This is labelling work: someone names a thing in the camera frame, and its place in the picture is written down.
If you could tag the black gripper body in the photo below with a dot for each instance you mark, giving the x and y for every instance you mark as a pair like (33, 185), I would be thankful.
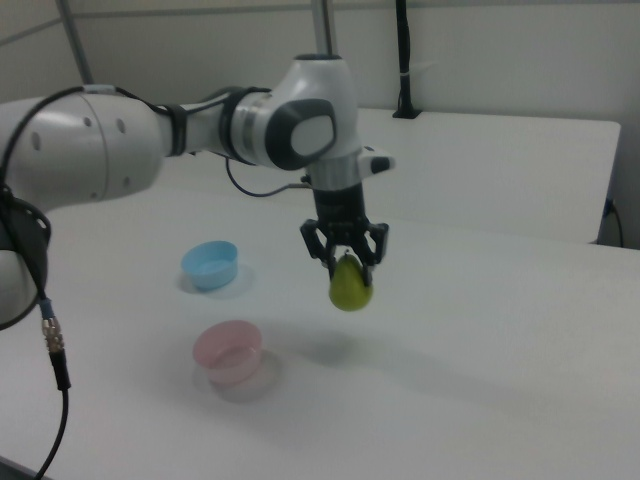
(340, 210)

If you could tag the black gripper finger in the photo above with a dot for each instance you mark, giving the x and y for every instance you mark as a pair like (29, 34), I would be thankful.
(377, 247)
(317, 245)

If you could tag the green pear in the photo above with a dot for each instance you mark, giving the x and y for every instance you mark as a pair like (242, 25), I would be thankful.
(350, 287)

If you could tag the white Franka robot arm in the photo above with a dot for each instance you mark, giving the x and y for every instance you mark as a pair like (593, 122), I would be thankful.
(90, 150)

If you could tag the blue plastic bowl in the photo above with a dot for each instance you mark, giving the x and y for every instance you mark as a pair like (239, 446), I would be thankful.
(210, 272)

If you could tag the pink plastic bowl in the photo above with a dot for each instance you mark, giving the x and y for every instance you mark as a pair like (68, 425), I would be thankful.
(225, 350)

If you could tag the white table with grey edge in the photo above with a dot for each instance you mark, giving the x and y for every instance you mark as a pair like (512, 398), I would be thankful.
(500, 170)

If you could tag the black camera stand pole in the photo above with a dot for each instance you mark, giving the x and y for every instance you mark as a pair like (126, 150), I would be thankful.
(406, 50)

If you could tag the aluminium frame post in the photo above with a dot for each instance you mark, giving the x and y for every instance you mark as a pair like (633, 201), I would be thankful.
(77, 45)
(324, 25)

